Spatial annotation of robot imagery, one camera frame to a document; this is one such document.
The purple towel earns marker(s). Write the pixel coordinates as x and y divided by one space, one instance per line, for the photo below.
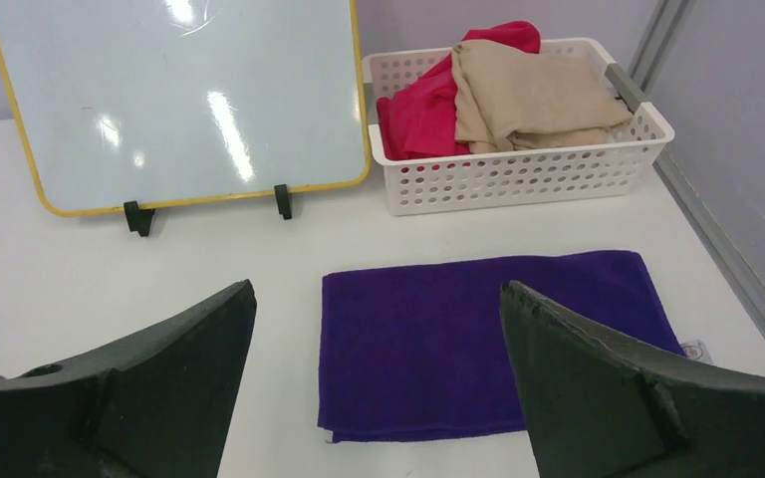
417 353

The red cloth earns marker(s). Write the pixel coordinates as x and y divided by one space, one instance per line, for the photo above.
425 109

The white perforated plastic basket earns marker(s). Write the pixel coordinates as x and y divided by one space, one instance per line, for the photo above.
473 181

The yellow framed whiteboard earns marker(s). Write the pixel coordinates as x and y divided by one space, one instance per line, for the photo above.
173 103

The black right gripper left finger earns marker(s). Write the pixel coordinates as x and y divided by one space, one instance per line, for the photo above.
155 403

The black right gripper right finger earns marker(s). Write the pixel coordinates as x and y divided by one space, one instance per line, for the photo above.
599 403

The aluminium frame rail right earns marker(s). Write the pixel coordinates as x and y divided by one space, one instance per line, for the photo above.
703 64

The beige cloth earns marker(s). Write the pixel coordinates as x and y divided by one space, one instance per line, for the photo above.
571 107

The black whiteboard stand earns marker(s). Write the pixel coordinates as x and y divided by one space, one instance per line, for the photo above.
139 220

